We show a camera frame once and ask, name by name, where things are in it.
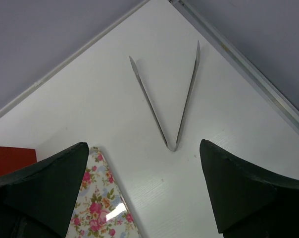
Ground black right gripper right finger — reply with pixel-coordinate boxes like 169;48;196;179
199;139;299;238

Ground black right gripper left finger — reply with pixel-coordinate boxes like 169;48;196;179
0;142;89;238

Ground aluminium table edge rail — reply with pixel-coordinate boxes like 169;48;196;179
170;0;299;134

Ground floral rectangular tray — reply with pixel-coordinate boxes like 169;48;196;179
66;146;141;238

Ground red paper bag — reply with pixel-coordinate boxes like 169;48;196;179
0;146;37;176

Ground metal tongs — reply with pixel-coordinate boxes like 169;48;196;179
129;43;201;152

